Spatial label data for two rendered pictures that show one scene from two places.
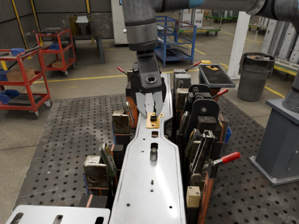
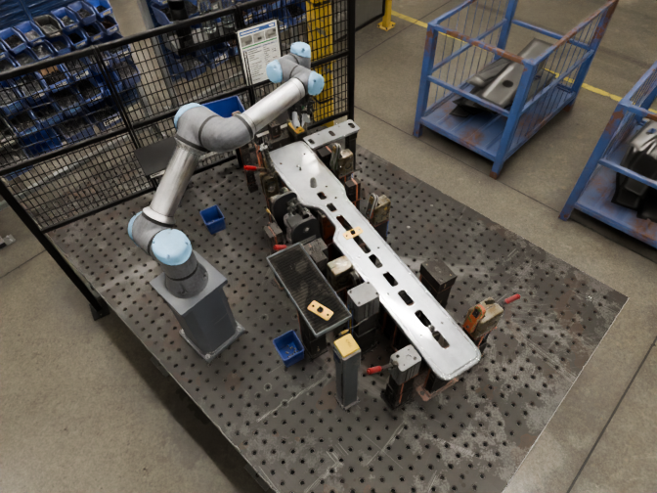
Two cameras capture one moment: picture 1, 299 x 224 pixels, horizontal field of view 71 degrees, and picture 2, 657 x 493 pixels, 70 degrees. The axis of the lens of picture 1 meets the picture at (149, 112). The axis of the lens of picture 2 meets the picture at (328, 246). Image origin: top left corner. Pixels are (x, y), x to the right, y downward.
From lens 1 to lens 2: 2.34 m
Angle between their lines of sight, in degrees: 95
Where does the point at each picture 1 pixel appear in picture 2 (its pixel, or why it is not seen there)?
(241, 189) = (247, 283)
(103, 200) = (322, 154)
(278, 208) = not seen: hidden behind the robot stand
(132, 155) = (330, 180)
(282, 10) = not seen: hidden behind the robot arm
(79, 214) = (325, 140)
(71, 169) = (416, 217)
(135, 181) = (312, 165)
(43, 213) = (342, 132)
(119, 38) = not seen: outside the picture
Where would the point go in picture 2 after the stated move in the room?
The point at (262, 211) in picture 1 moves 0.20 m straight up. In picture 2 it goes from (227, 270) to (217, 244)
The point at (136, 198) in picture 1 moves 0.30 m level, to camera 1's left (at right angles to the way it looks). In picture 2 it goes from (302, 158) to (352, 135)
